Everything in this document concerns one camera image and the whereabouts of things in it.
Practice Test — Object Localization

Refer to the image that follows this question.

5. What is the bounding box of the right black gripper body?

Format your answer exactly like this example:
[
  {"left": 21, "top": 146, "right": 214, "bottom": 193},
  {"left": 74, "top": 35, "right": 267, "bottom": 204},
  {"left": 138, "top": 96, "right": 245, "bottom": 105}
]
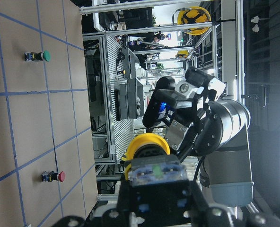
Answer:
[{"left": 166, "top": 67, "right": 226, "bottom": 157}]

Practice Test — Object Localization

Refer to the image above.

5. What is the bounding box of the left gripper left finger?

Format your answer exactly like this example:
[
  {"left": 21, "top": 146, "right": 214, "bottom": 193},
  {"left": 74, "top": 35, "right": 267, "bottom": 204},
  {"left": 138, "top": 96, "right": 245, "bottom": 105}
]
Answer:
[{"left": 57, "top": 204, "right": 130, "bottom": 227}]

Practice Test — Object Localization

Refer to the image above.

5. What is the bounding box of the yellow hard hat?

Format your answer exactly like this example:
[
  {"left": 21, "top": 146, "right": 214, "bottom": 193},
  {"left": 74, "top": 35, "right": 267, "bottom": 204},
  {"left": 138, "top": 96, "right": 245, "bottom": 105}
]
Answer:
[{"left": 177, "top": 6, "right": 211, "bottom": 36}]

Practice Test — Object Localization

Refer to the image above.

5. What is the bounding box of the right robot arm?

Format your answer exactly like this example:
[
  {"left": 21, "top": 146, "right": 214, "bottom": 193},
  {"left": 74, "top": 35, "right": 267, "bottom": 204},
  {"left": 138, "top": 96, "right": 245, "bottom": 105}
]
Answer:
[{"left": 165, "top": 67, "right": 254, "bottom": 207}]

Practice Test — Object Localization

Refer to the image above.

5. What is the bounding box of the yellow push button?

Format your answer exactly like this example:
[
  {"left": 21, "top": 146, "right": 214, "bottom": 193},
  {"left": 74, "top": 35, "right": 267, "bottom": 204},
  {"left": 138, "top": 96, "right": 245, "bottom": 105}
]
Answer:
[{"left": 124, "top": 133, "right": 188, "bottom": 187}]

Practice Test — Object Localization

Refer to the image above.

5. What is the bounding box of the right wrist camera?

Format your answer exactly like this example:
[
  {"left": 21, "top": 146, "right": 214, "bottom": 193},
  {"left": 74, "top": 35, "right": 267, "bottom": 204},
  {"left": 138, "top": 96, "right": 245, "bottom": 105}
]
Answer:
[{"left": 142, "top": 76, "right": 178, "bottom": 128}]

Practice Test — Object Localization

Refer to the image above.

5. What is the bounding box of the red push button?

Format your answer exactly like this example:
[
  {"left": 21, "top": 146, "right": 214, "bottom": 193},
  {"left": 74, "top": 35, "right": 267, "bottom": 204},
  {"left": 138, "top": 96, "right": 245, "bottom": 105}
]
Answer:
[{"left": 41, "top": 171, "right": 66, "bottom": 182}]

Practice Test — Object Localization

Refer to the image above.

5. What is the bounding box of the green push button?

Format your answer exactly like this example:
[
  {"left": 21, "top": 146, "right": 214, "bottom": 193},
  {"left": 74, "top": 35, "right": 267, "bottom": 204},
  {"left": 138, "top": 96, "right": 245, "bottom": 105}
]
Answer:
[{"left": 24, "top": 50, "right": 51, "bottom": 62}]

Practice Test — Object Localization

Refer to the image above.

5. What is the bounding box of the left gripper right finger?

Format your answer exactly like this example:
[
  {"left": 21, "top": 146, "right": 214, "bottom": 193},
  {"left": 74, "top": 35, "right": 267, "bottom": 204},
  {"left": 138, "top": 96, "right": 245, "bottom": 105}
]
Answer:
[{"left": 192, "top": 203, "right": 280, "bottom": 227}]

